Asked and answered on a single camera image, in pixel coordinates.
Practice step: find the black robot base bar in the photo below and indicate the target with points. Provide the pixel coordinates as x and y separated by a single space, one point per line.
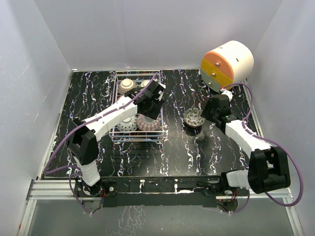
203 191

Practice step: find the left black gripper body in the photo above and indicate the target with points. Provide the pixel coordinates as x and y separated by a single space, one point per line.
153 109

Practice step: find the red lattice white bowl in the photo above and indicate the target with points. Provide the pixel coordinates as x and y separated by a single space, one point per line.
145 123

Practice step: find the white wire dish rack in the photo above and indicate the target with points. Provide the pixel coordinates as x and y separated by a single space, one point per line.
138 135

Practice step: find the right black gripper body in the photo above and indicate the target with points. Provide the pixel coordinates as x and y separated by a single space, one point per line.
208 112

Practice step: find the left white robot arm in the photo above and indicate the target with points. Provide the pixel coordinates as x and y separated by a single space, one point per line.
84 138

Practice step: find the round pastel drawer cabinet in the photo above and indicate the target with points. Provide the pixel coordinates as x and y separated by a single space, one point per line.
231 62

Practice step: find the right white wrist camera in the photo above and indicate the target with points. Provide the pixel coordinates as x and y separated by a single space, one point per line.
227 93

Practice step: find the brown leaf pattern bowl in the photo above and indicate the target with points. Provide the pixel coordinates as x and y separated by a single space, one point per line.
193 118

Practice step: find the brown patterned bowl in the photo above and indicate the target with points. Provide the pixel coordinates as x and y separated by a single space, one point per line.
125 85

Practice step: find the black dotted white bowl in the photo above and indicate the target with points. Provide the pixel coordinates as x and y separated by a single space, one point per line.
128 125

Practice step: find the green spotted white bowl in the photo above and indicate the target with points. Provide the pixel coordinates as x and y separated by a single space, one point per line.
145 83

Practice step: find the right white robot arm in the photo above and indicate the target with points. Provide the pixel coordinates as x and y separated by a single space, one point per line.
268 167

